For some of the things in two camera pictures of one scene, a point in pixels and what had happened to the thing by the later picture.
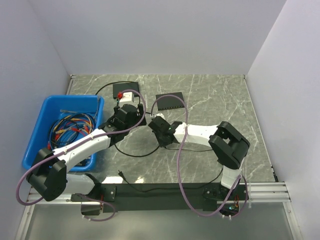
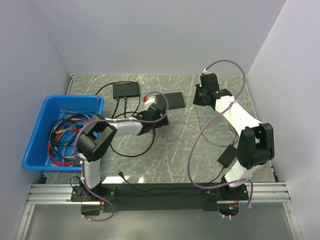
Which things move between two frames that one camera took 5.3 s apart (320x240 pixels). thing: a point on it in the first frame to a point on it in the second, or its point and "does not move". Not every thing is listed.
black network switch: [170, 102] does not move
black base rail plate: [162, 197] does not move
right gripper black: [162, 144] to [196, 100]
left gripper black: [138, 118] to [161, 123]
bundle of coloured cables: [69, 125] does not move
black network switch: [121, 87] does not move
